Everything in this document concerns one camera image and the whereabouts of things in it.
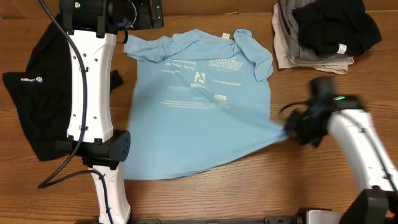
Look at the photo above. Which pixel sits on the light blue printed t-shirt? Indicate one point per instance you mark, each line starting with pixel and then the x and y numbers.
pixel 200 101

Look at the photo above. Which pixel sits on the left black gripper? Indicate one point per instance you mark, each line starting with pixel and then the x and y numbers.
pixel 144 21

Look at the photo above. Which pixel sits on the grey folded garment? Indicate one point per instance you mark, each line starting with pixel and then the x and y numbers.
pixel 290 28

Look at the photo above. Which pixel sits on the beige folded garment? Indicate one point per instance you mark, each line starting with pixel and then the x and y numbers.
pixel 283 58

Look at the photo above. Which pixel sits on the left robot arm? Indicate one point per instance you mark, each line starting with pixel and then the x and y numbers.
pixel 92 27

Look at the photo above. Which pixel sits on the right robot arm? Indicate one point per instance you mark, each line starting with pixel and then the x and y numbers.
pixel 345 119

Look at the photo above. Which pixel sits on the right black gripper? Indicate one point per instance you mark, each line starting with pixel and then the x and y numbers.
pixel 290 127

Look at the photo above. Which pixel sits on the black folded garment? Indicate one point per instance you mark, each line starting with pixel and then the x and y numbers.
pixel 336 27

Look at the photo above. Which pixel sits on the black t-shirt on left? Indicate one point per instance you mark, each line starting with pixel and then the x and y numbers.
pixel 42 93

